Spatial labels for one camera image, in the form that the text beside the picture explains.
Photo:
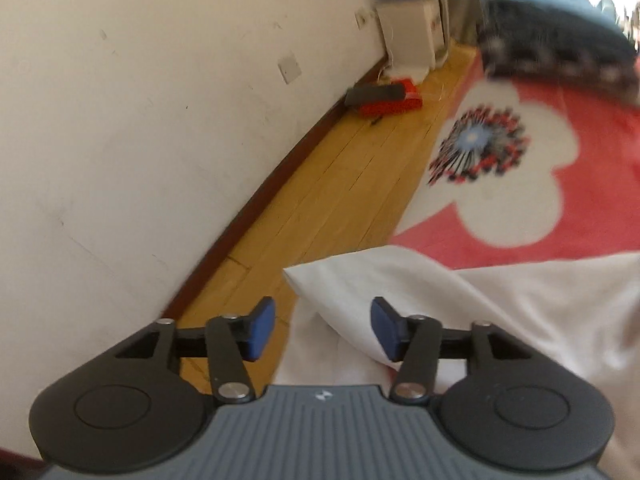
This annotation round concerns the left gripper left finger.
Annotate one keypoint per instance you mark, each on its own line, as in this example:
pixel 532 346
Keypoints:
pixel 150 396

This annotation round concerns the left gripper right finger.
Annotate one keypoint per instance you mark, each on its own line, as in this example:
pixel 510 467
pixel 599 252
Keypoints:
pixel 497 398

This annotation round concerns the white garment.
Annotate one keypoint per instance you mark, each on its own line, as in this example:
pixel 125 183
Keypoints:
pixel 583 313

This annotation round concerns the folded dark clothes stack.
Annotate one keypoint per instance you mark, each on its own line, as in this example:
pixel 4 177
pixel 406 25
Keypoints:
pixel 568 40

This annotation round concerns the red floral blanket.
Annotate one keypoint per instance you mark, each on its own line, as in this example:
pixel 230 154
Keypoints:
pixel 527 171

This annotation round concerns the red and black floor item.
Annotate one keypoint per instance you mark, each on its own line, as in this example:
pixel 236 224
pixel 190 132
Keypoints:
pixel 376 100

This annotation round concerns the wall socket plate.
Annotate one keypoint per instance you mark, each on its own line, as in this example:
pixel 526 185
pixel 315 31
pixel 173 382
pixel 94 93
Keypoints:
pixel 289 69

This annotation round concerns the white box by wall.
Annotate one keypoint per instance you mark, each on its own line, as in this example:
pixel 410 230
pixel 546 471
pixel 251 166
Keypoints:
pixel 412 31

